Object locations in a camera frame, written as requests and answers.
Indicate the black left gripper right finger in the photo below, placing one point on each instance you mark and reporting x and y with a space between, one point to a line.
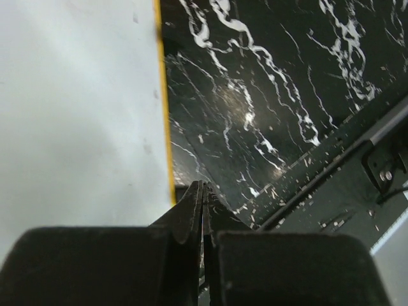
246 267

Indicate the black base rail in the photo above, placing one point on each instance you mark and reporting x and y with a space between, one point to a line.
362 194

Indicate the white board yellow frame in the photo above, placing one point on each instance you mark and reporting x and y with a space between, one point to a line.
85 133

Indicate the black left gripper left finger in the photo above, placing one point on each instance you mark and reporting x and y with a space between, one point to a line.
154 265

